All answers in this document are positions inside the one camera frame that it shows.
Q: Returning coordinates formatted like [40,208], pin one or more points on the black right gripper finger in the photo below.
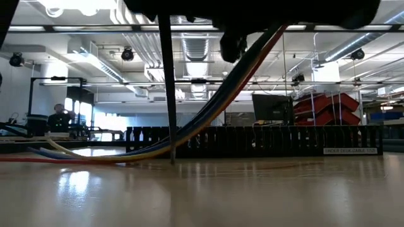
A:
[233,47]

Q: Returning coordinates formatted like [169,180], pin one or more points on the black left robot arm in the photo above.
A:
[4,15]

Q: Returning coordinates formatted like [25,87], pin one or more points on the black computer monitor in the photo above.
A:
[271,108]

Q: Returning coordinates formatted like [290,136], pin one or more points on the red storage bin rack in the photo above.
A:
[328,110]

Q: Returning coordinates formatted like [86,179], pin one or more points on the blue storage bins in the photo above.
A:
[386,116]

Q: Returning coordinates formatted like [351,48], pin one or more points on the person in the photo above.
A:
[60,121]

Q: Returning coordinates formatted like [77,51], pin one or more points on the black background rig frame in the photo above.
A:
[199,81]
[31,94]

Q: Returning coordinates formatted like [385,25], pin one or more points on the black hanging camera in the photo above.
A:
[127,54]
[15,59]
[297,79]
[357,54]

